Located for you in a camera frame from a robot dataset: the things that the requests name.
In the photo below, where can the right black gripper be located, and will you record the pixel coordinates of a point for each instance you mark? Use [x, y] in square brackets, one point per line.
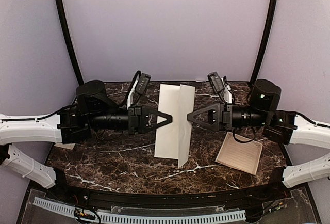
[220, 116]

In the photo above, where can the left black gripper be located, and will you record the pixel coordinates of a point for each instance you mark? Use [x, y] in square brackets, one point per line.
[138, 118]

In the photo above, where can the lined letter paper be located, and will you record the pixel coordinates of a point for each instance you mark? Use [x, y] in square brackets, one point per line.
[173, 140]
[240, 156]

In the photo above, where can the cream paper envelope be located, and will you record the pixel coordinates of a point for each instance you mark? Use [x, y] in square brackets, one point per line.
[65, 146]

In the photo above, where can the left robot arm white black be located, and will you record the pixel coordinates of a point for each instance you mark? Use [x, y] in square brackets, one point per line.
[93, 110]

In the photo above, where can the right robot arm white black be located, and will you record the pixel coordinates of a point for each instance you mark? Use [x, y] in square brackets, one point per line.
[280, 126]

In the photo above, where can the flat lined letter paper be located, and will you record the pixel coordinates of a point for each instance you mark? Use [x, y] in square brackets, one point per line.
[240, 156]

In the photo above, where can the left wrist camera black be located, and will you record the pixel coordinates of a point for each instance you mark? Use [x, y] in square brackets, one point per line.
[137, 88]

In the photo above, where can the left black frame post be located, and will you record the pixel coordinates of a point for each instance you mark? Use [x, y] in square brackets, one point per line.
[68, 41]

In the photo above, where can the black frame post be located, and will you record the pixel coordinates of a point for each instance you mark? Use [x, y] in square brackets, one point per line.
[68, 41]
[263, 42]

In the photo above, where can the black front table rail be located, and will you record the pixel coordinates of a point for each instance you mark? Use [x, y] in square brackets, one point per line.
[178, 188]

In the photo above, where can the white slotted cable duct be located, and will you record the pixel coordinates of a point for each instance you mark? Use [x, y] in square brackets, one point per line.
[67, 210]

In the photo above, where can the small circuit board with wires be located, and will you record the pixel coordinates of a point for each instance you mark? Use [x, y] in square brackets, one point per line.
[81, 215]

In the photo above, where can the right black frame post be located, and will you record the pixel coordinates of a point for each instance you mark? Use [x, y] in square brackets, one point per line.
[263, 42]

